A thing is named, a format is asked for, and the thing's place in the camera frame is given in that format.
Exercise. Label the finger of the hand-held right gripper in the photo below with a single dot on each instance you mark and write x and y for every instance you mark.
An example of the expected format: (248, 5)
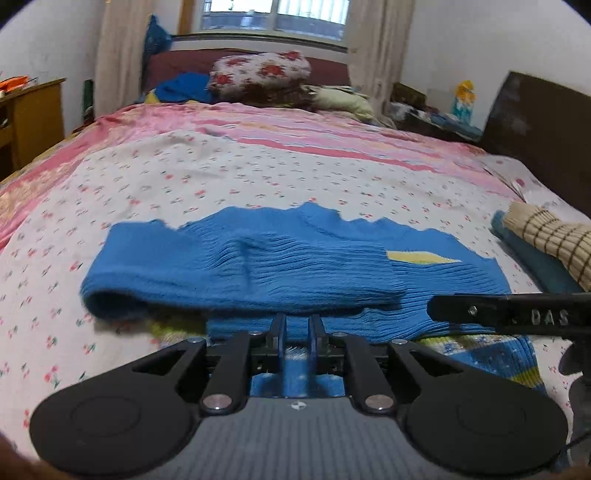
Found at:
(461, 311)

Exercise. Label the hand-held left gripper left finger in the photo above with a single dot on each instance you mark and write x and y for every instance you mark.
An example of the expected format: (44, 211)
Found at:
(278, 344)

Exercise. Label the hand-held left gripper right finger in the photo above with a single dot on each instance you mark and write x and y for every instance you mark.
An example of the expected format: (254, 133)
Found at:
(316, 344)

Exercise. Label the blue knit sweater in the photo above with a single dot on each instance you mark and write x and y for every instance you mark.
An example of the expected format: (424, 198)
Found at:
(286, 258)

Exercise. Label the teal folded garment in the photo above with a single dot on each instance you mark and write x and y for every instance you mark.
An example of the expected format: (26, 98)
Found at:
(535, 265)

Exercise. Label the beige striped folded sweater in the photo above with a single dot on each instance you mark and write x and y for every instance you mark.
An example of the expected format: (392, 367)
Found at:
(554, 240)

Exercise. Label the dark wooden headboard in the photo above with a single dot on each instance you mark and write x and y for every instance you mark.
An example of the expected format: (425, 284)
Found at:
(540, 120)

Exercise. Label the cluttered nightstand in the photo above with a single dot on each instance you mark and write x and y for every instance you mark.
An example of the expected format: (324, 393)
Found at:
(425, 117)

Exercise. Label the cherry print bed sheet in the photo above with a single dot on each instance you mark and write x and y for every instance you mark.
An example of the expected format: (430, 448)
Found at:
(161, 184)

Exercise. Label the pink striped blanket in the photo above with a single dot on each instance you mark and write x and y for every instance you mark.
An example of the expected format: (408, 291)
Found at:
(323, 134)

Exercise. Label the cream pillow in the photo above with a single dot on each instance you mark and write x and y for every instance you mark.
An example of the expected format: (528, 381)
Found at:
(344, 101)

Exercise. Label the brown patterned cloth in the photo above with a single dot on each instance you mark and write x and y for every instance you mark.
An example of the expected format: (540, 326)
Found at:
(277, 98)

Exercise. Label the blue crumpled cloth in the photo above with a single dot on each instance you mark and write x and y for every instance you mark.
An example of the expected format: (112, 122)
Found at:
(184, 87)

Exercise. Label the beige curtain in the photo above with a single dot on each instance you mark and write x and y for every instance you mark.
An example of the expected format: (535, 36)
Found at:
(378, 50)
(124, 50)

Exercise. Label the red floral pillow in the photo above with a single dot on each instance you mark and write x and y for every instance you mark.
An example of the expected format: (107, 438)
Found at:
(263, 69)

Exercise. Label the maroon bed end board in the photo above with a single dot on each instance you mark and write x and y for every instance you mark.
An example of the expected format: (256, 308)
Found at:
(175, 64)

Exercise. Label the window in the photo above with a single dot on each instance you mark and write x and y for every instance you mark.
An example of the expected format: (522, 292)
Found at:
(277, 18)

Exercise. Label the blue hanging garment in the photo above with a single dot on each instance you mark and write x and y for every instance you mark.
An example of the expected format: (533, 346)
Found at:
(158, 39)

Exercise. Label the wooden desk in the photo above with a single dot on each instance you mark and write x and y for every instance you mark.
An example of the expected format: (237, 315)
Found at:
(32, 120)

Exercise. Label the orange object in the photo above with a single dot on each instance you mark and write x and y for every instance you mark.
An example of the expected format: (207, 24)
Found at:
(11, 83)

